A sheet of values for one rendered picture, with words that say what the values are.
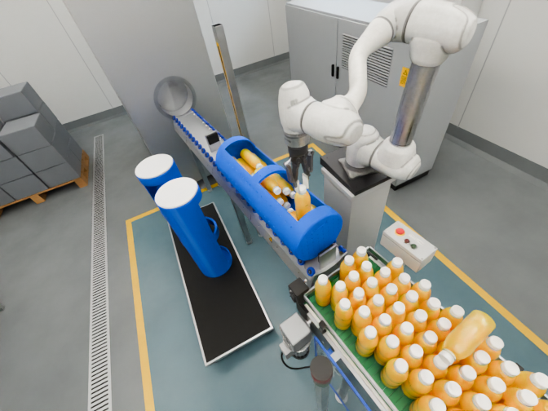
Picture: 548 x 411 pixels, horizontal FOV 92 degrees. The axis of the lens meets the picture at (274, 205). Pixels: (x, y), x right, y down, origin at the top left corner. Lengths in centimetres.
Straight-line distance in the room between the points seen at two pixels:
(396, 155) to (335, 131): 69
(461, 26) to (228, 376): 224
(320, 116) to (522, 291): 230
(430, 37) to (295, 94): 52
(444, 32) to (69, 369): 304
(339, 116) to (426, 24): 51
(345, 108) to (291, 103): 16
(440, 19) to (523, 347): 209
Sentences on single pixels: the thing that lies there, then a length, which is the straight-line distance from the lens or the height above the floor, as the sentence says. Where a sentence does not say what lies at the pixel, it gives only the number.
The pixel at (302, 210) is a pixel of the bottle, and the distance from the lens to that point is 118.
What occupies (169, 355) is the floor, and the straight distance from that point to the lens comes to 244.
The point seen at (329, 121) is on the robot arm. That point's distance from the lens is 78.
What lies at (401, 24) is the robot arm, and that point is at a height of 182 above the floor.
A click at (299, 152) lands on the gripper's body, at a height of 155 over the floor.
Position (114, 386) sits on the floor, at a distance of 259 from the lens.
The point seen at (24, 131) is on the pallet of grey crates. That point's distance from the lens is 419.
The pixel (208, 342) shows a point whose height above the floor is 15.
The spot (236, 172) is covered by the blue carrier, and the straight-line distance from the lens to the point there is 153.
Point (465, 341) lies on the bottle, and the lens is 107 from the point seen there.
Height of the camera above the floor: 212
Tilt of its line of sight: 46 degrees down
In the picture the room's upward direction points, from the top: 11 degrees counter-clockwise
